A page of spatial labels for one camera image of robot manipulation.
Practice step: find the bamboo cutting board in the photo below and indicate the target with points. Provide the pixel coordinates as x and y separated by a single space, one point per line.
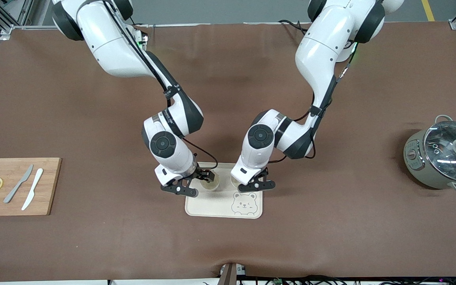
50 190

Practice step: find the grey plastic knife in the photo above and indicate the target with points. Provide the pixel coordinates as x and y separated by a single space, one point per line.
18 184

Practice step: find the glass pot lid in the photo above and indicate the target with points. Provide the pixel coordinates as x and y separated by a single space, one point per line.
441 158

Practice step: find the small grey connector box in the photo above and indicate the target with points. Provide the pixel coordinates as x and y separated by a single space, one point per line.
240 270

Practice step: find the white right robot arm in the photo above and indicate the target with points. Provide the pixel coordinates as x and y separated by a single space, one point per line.
109 47

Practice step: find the white plastic cup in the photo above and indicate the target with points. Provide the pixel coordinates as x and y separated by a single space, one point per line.
211 187
234 183

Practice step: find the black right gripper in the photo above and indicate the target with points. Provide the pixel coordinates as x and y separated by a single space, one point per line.
201 173

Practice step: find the white plastic knife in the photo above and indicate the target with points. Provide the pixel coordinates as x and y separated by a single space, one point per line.
33 189

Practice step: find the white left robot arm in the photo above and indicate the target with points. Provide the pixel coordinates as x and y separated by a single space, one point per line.
323 51

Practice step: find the grey electric cooking pot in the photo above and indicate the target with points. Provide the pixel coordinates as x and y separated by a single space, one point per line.
418 174

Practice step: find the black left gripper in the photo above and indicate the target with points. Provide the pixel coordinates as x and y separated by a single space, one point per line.
265 171

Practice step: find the cream bear print tray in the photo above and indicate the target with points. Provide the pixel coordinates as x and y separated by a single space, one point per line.
216 206

